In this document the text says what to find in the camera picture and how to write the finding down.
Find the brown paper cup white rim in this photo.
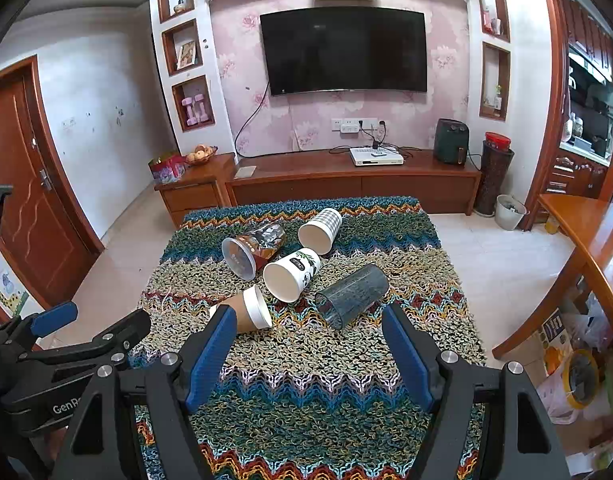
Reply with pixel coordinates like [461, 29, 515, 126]
[209, 284, 273, 333]

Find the wooden television stand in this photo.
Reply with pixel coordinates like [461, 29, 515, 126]
[225, 148, 483, 217]

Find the wooden table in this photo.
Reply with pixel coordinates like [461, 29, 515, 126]
[491, 193, 613, 361]

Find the yellow tape roll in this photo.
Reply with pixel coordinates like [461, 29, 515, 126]
[561, 349, 601, 407]

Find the wooden door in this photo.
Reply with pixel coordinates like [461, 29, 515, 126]
[0, 56, 106, 312]

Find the white panda print paper cup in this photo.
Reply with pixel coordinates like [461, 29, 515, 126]
[263, 247, 322, 304]

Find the dark grey transparent cup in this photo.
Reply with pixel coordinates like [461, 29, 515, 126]
[314, 263, 390, 329]

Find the dark woven cylinder stand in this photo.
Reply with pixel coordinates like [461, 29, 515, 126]
[473, 141, 515, 217]

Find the black television cable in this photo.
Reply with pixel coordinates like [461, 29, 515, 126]
[234, 84, 273, 159]

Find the printed cardboard box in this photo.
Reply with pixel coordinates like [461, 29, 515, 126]
[539, 309, 573, 377]

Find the white plastic bag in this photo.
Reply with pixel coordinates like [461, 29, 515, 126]
[535, 367, 580, 426]

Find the white set-top box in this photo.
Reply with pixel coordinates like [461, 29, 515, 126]
[349, 147, 405, 167]

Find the colourful knitted blanket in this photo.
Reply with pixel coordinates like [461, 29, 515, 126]
[128, 196, 488, 480]

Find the cartoon floor mat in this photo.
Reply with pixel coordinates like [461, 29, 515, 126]
[0, 254, 30, 322]

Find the clear plastic cup brown print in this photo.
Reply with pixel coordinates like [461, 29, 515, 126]
[221, 224, 287, 281]

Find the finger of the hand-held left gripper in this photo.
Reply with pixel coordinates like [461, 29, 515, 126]
[0, 301, 78, 358]
[17, 308, 152, 377]

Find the dark green air fryer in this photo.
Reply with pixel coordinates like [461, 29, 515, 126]
[433, 118, 469, 165]

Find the red gift box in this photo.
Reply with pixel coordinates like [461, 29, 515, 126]
[147, 152, 186, 185]

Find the fruit basket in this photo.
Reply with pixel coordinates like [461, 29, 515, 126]
[185, 143, 218, 167]

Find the wooden side cabinet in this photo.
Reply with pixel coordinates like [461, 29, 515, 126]
[154, 153, 238, 227]

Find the picture card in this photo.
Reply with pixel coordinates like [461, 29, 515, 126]
[176, 40, 200, 70]

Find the black flat television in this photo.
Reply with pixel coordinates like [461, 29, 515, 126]
[259, 7, 429, 97]

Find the checkered paper cup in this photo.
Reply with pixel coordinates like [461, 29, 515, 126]
[298, 207, 343, 256]

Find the white bucket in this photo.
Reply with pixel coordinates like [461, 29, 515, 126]
[495, 193, 530, 231]

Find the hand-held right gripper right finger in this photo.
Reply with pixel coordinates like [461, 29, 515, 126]
[381, 302, 570, 480]

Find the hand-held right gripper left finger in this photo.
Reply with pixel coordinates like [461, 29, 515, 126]
[54, 305, 238, 480]

